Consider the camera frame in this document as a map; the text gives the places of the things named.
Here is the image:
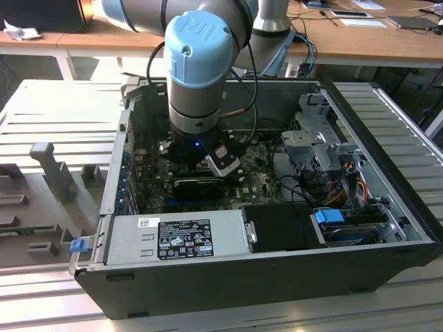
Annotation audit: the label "grey flat notebook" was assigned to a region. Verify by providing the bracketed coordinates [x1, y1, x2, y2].
[387, 15, 437, 32]

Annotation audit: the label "green RAM stick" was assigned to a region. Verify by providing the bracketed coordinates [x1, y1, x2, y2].
[0, 225, 58, 233]

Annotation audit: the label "wooden desk white frame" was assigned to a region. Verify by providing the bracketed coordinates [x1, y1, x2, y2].
[0, 13, 167, 82]
[287, 0, 443, 70]

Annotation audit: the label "green motherboard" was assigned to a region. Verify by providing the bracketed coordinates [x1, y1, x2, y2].
[129, 96, 288, 214]

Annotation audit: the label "yellow red power wires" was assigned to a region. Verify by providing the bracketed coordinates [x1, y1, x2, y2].
[327, 174, 370, 205]

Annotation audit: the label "silver power supply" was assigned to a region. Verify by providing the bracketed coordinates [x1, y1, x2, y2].
[103, 209, 257, 266]

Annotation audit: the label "crumpled white paper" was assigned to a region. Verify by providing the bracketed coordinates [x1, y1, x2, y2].
[3, 19, 42, 42]

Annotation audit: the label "black silver PC case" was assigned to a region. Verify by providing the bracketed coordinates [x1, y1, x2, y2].
[67, 77, 443, 321]

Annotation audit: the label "white paper sheet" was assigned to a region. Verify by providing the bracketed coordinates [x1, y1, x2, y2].
[338, 17, 388, 29]
[351, 0, 387, 10]

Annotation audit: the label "black plastic shroud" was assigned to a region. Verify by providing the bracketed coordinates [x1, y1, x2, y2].
[240, 203, 328, 253]

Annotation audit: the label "blue disk carrier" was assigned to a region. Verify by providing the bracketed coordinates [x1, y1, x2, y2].
[313, 207, 345, 225]

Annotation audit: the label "metal drive cage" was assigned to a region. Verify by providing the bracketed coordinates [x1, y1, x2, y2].
[280, 90, 364, 181]

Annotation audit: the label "black expansion card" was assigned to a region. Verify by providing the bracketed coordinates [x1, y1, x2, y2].
[172, 178, 226, 200]

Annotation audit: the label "grey parts rack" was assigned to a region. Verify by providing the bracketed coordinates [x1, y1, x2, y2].
[0, 141, 105, 267]

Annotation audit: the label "blue cable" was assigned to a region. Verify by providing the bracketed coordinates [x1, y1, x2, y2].
[297, 33, 318, 75]

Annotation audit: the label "black white flat device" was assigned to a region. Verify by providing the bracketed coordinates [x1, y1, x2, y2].
[330, 9, 373, 19]

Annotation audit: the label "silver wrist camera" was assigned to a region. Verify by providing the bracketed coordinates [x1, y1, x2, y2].
[204, 144, 242, 178]

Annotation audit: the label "black box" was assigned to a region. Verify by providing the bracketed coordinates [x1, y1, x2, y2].
[0, 0, 87, 35]

